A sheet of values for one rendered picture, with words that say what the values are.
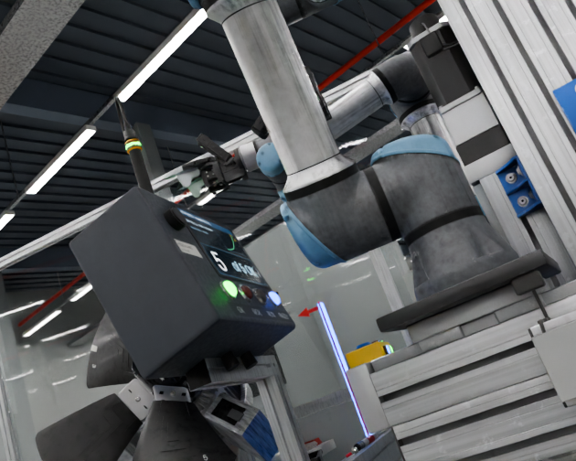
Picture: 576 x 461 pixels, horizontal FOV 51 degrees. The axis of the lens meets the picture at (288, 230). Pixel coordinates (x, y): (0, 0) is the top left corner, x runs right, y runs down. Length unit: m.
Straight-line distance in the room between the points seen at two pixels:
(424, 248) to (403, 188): 0.09
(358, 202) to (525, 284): 0.25
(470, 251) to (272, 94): 0.34
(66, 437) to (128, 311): 0.99
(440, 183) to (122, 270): 0.44
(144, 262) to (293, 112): 0.32
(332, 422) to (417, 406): 1.36
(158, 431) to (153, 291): 0.79
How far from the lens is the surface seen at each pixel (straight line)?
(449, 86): 1.17
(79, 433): 1.63
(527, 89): 1.05
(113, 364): 1.79
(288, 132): 0.86
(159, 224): 0.68
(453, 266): 0.81
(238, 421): 1.48
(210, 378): 0.72
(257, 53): 0.87
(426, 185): 0.85
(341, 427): 2.18
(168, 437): 1.41
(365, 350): 1.64
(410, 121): 1.58
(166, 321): 0.65
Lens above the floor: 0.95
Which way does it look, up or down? 17 degrees up
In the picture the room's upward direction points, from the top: 20 degrees counter-clockwise
